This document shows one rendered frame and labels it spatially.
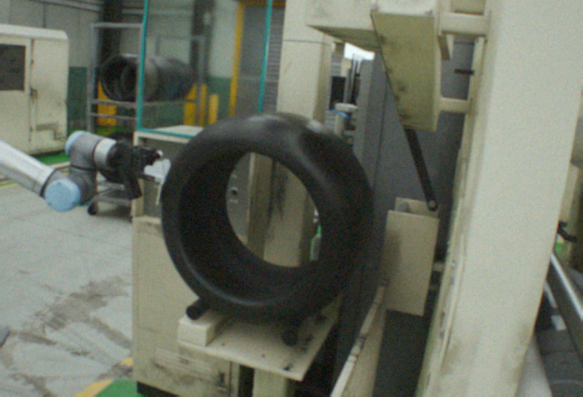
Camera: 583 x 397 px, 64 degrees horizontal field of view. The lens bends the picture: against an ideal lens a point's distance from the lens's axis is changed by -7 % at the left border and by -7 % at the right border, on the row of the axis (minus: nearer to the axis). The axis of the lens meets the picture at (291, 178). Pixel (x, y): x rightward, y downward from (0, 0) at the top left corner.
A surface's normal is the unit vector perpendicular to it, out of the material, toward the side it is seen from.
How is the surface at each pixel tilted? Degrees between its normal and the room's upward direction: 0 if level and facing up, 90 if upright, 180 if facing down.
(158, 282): 90
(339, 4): 90
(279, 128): 44
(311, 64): 90
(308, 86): 90
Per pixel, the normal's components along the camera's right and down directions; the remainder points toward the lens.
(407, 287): -0.32, 0.16
